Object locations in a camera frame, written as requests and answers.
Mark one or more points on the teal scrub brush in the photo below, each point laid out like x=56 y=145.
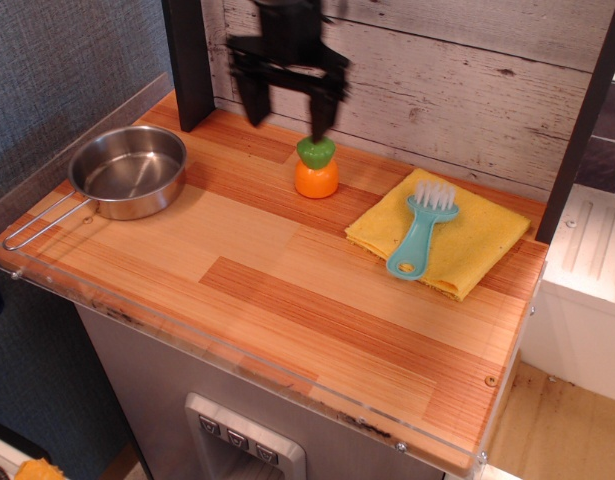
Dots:
x=432 y=203

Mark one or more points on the stainless steel pot with handle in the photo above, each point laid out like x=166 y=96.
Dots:
x=129 y=173

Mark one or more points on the dark left vertical post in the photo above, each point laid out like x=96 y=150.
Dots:
x=190 y=65

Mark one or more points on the folded yellow cloth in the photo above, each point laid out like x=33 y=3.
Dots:
x=462 y=250

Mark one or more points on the grey toy fridge cabinet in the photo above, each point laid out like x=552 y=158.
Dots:
x=151 y=381

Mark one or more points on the orange bottle with green cap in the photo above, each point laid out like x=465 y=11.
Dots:
x=316 y=173

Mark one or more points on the orange object at bottom left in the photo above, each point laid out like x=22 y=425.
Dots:
x=38 y=469

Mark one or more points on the dark vertical post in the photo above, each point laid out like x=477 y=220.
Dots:
x=590 y=110
x=190 y=65

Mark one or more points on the clear acrylic edge guard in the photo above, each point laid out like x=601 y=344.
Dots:
x=317 y=322

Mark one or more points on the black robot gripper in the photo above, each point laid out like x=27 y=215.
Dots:
x=289 y=52

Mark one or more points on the dark right vertical post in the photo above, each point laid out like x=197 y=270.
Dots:
x=590 y=110

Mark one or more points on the silver dispenser panel with buttons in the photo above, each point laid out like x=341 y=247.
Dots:
x=231 y=446

